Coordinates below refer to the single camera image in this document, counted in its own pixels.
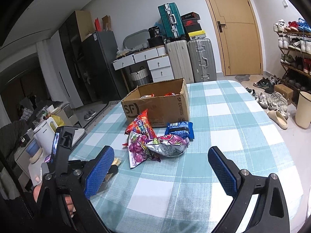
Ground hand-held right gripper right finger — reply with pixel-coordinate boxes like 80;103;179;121
208;146;291;233

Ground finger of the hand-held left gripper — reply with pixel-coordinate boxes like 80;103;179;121
53;126;85;174

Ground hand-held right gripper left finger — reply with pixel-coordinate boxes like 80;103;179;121
36;146;115;233

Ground clear pastry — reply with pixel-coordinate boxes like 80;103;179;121
101;156;122;192

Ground purple grape candy bag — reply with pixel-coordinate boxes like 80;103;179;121
128;131;161;168

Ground blue cookie packet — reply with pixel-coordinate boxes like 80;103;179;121
165;121;195;140

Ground silver purple candy bag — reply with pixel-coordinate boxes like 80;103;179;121
146;135;190;162

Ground red orange chip bag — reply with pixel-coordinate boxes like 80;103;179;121
125;109;158;141

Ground brown cardboard box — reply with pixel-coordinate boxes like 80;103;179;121
121;78;190;128

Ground person's left hand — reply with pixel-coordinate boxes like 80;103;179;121
32;184;76;217

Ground white electric kettle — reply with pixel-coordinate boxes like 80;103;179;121
33;120;59;152

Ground yellow plastic bag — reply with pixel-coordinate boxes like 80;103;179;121
46;115;66;133

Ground blue plastic cup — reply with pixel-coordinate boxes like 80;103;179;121
25;141;40;157

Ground clear plastic container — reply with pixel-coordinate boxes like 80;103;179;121
50;102;73;120

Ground dark cloth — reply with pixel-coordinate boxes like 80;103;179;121
0;120;32;151

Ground white curtain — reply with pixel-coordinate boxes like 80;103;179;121
36;39;84;108

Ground beige slide sandal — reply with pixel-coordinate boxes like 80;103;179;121
267;110;289;130

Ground black wardrobe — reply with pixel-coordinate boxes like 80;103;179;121
58;10;94;108

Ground dark grey refrigerator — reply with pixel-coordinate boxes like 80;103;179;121
81;31;128;103

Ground scattered pile of shoes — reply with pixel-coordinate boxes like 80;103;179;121
245;75;289;113

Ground cream trash bin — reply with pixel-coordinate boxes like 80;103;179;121
295;91;311;130

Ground small brown cardboard carton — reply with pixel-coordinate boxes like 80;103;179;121
274;84;294;100

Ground woven laundry basket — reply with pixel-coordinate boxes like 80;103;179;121
129;65;150;88

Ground pale plastic bag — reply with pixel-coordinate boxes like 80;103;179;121
116;49;133;59

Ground silver suitcase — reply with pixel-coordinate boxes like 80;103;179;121
187;38;217;83

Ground white drawer desk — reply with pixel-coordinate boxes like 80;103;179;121
112;46;175;95

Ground beige suitcase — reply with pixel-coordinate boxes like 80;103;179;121
166;39;195;84

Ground brown paper bag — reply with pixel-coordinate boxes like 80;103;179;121
101;15;112;31

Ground grey rounded mirror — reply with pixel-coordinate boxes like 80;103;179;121
123;29;152;51

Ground wooden door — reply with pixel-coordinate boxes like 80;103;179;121
197;0;264;76

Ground black storage case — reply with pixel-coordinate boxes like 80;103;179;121
147;37;167;49

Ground shoe rack with shoes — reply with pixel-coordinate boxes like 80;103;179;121
273;17;311;93

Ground black printed bag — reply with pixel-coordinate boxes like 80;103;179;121
148;25;163;39

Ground wooden shoe rack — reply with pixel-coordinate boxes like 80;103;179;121
277;28;311;107

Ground black red shoe box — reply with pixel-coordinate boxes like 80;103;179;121
181;12;201;21

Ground teal suitcase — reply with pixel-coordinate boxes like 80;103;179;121
158;2;186;40

